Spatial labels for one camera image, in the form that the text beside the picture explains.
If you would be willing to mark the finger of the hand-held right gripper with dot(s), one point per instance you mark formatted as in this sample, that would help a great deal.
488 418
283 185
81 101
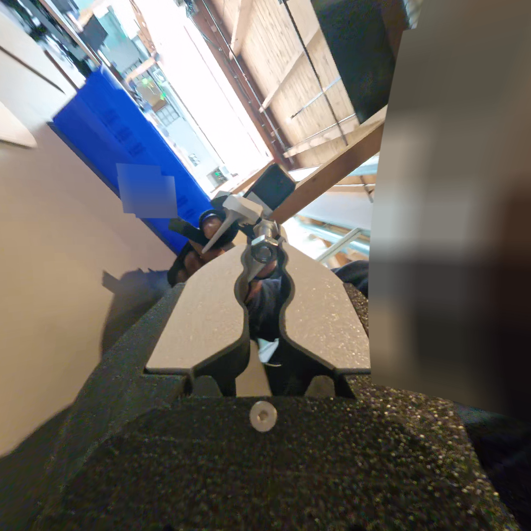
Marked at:
242 206
254 270

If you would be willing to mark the large blue plastic bin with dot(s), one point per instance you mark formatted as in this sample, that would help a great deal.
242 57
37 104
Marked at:
95 120

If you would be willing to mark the wooden pillar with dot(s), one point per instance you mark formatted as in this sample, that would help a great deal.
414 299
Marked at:
332 178

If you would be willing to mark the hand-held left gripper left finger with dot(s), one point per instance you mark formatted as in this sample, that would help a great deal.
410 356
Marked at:
199 323

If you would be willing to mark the person's right hand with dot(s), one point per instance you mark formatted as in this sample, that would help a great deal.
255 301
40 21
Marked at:
193 260

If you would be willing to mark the person's right forearm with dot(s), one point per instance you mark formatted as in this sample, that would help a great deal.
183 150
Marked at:
265 305

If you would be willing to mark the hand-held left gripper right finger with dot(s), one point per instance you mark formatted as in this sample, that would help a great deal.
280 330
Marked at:
327 323

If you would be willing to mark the black mounted speaker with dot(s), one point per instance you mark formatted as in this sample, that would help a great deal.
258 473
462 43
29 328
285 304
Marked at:
356 54

